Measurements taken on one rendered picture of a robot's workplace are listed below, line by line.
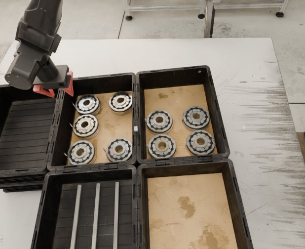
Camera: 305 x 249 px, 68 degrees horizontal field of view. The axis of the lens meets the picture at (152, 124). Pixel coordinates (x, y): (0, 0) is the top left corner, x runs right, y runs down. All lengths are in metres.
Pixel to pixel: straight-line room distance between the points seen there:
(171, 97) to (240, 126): 0.34
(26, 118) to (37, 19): 0.64
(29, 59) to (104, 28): 2.28
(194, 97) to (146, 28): 1.83
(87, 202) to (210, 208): 0.41
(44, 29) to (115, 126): 0.49
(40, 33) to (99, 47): 0.91
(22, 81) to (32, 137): 0.48
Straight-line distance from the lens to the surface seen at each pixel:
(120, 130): 0.91
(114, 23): 2.87
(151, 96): 0.98
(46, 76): 0.68
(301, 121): 2.12
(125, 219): 0.80
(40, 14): 0.54
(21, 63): 0.59
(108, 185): 0.84
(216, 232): 0.79
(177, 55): 1.33
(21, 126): 1.10
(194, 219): 0.79
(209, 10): 1.56
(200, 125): 0.87
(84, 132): 0.91
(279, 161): 1.06
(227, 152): 0.75
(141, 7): 2.79
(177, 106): 0.94
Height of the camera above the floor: 1.61
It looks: 59 degrees down
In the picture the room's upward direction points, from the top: 10 degrees counter-clockwise
